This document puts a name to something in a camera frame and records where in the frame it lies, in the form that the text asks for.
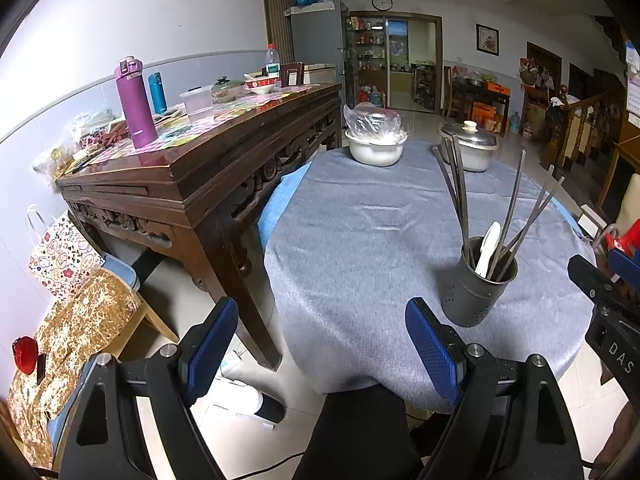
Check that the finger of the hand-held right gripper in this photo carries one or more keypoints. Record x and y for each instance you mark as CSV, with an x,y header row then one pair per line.
x,y
595,282

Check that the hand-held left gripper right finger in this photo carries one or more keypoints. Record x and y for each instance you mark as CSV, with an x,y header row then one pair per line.
x,y
432,350

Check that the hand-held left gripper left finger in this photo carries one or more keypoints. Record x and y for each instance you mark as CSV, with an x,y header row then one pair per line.
x,y
210,350

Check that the perforated metal utensil holder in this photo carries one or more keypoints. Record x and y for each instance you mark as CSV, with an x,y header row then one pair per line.
x,y
470,300

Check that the white plastic spoon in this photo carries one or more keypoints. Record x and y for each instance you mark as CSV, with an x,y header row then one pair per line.
x,y
480,250
492,240

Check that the bundle of dark chopsticks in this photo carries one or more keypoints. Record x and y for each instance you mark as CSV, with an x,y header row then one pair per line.
x,y
462,200

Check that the person's right forearm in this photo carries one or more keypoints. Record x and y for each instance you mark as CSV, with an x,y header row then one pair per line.
x,y
620,440

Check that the blue cloth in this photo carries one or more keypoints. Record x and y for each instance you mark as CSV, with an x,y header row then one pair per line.
x,y
627,265

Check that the red plastic stool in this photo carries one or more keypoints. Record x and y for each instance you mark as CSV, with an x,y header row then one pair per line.
x,y
625,242

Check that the white box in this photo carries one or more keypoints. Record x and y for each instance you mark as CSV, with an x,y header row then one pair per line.
x,y
592,222

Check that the cream chair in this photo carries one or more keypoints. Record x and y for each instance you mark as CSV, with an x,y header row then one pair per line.
x,y
631,210

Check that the person's leg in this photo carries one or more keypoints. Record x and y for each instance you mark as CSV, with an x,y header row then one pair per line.
x,y
360,435

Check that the grey tablecloth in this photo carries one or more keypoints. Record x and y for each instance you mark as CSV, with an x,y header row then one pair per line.
x,y
360,260

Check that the chair with golden cushion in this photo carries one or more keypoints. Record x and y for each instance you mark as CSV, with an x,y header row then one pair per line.
x,y
85,320

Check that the wooden stair railing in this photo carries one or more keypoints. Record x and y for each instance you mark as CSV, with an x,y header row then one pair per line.
x,y
580,130

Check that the aluminium pot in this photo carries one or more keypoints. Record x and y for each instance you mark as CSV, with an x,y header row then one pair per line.
x,y
475,160

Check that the patterned paper bag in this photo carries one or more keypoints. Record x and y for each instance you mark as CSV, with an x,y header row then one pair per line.
x,y
60,260

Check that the blue water jug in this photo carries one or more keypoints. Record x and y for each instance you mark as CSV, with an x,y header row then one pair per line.
x,y
515,124
376,97

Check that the carved wooden sideboard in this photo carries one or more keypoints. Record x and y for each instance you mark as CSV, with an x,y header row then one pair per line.
x,y
210,170

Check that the red round object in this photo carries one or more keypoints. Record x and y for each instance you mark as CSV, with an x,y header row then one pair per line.
x,y
24,356

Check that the orange cardboard boxes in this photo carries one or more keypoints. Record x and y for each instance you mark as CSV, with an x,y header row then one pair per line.
x,y
487,115

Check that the dark wooden table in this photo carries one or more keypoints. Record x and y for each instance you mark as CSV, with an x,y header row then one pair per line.
x,y
480,90

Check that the clear plastic bag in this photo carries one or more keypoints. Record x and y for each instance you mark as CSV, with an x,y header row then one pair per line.
x,y
375,120

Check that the patterned table mat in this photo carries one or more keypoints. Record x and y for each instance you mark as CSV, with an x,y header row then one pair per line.
x,y
225,110

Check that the clear plastic container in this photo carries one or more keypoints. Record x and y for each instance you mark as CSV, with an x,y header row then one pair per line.
x,y
197,105

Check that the pile of bags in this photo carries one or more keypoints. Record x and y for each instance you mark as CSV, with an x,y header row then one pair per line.
x,y
85,135

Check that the purple thermos bottle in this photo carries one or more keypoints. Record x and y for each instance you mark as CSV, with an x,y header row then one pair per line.
x,y
136,105

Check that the glass lidded bowl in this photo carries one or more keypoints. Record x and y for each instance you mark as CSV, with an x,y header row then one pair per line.
x,y
227,91

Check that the teal thermos bottle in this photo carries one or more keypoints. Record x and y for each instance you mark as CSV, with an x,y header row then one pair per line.
x,y
158,92

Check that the red and white bowl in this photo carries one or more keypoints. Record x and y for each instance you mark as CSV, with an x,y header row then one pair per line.
x,y
262,85

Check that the small wooden stand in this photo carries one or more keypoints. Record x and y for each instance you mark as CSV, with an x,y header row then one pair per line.
x,y
292,75

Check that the red capped water bottle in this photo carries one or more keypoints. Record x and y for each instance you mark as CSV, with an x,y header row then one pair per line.
x,y
271,62

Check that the white chest freezer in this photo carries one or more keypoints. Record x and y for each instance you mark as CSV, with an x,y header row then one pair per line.
x,y
320,74

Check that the shelf with goods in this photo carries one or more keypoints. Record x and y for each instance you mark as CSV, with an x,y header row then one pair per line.
x,y
367,45

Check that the grey refrigerator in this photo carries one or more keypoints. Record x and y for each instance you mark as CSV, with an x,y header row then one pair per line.
x,y
315,35

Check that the brown wooden door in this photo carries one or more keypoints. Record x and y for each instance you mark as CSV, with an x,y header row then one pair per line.
x,y
282,10

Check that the wall calendar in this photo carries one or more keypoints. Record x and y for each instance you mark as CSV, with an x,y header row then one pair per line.
x,y
632,85

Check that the framed wall picture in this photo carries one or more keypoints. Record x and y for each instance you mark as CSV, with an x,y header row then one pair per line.
x,y
487,40

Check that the wooden doorway frame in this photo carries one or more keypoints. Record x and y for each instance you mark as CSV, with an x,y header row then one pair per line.
x,y
440,60

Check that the round wall clock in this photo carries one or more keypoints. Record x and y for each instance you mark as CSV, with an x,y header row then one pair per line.
x,y
382,2

